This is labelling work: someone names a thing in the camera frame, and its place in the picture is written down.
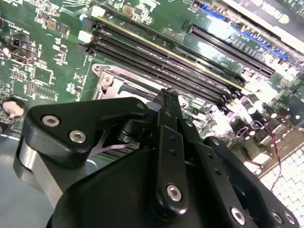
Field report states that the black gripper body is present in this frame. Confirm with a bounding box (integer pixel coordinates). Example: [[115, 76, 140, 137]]
[[46, 147, 232, 228]]

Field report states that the metal socket cover frame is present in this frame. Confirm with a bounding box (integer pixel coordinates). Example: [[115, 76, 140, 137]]
[[99, 68, 164, 102]]

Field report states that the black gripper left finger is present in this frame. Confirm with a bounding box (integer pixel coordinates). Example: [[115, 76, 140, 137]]
[[13, 89, 190, 214]]

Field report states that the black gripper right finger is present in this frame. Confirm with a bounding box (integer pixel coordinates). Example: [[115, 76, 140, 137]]
[[170, 89, 300, 228]]

